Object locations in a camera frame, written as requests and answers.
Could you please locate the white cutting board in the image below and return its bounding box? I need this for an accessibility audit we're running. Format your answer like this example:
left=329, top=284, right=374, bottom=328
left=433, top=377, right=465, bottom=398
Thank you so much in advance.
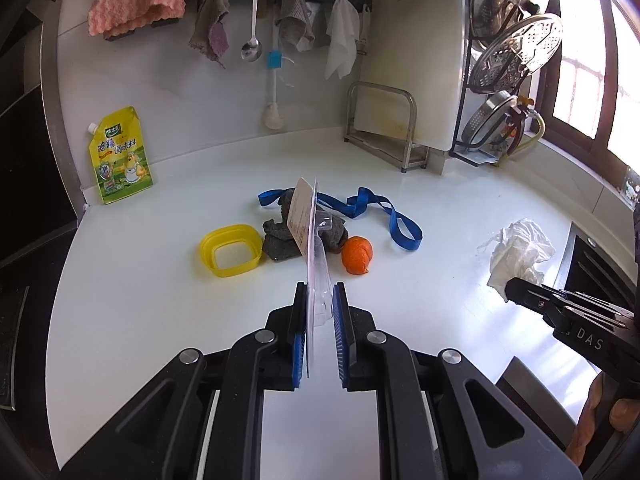
left=360, top=0, right=466, bottom=151

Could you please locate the grey purple hanging cloth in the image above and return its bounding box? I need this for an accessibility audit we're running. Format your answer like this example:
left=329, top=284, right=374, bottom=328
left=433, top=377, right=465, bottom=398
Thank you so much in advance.
left=189, top=0, right=230, bottom=66

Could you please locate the yellow plastic container ring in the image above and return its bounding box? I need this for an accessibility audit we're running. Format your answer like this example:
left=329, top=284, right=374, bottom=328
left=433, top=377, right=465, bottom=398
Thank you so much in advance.
left=198, top=223, right=265, bottom=279

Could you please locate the pink wavy dishcloth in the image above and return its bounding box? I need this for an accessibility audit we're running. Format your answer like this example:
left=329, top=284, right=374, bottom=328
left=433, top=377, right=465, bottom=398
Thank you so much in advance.
left=87, top=0, right=186, bottom=39

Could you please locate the yellow seasoning pouch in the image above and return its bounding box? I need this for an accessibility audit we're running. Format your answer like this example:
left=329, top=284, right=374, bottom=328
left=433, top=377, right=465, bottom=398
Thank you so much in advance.
left=88, top=106, right=153, bottom=205

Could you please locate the orange peel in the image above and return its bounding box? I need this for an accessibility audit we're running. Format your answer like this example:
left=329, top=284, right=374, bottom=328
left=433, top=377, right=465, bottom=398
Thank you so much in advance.
left=341, top=236, right=373, bottom=275

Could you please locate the steel steamer plate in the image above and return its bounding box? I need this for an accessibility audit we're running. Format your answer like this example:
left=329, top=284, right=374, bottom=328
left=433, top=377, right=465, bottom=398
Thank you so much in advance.
left=468, top=13, right=563, bottom=94

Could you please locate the white bottle brush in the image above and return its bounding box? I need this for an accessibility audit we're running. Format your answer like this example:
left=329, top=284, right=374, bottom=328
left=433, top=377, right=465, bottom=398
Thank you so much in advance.
left=262, top=6, right=284, bottom=131

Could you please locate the dark grey rag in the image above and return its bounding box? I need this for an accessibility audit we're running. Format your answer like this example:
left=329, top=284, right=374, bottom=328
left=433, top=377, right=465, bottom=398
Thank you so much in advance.
left=258, top=188, right=348, bottom=262

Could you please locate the clear plastic blister package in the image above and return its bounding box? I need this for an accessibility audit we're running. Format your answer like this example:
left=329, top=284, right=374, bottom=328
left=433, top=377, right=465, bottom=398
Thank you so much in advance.
left=286, top=178, right=333, bottom=377

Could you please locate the right hand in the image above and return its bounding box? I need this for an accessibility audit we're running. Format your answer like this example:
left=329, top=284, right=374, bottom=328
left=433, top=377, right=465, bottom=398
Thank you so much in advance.
left=566, top=372, right=640, bottom=467

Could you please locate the glass pot lid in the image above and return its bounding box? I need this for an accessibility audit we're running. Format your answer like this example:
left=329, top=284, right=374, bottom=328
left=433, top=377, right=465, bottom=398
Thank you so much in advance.
left=458, top=90, right=518, bottom=151

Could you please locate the steel ladle with white handle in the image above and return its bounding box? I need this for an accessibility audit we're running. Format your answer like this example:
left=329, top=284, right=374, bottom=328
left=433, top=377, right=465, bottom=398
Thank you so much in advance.
left=241, top=0, right=262, bottom=62

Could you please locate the blue ribbon strap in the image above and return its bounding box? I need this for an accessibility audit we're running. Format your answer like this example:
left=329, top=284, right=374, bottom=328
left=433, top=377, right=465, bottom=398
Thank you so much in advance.
left=257, top=186, right=424, bottom=252

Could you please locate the black kitchen sink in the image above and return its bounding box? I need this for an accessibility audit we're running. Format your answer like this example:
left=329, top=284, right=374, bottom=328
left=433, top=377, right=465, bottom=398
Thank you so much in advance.
left=553, top=223, right=636, bottom=311

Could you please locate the white hanging cloth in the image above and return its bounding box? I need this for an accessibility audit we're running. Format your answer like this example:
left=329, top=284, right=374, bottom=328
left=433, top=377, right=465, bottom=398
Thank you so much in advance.
left=324, top=0, right=360, bottom=79

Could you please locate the steel cutting board rack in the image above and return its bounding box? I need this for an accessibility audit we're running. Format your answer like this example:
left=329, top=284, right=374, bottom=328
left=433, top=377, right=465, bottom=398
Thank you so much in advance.
left=343, top=81, right=430, bottom=174

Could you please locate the yellow gas hose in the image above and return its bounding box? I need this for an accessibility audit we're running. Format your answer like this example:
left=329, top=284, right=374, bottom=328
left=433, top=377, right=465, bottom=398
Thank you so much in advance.
left=497, top=106, right=548, bottom=167

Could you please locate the white tissue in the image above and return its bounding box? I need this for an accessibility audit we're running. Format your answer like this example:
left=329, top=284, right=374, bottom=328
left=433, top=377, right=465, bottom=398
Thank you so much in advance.
left=477, top=218, right=555, bottom=301

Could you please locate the black lid rack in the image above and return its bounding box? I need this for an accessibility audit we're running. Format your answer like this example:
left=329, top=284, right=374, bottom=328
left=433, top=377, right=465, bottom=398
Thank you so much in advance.
left=450, top=0, right=499, bottom=166

